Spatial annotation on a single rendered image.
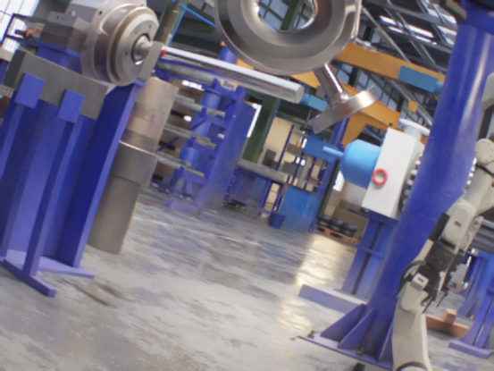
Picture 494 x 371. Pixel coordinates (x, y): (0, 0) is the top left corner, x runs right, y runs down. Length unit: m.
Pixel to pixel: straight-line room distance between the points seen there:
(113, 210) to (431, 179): 1.88
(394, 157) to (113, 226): 2.52
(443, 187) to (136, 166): 1.80
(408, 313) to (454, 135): 2.07
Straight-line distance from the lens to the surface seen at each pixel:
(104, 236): 5.08
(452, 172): 4.55
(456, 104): 4.60
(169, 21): 2.66
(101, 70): 3.58
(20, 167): 3.44
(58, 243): 4.06
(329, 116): 2.12
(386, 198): 6.63
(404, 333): 2.68
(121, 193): 5.06
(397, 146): 6.67
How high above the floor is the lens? 0.74
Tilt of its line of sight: level
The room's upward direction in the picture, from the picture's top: 20 degrees clockwise
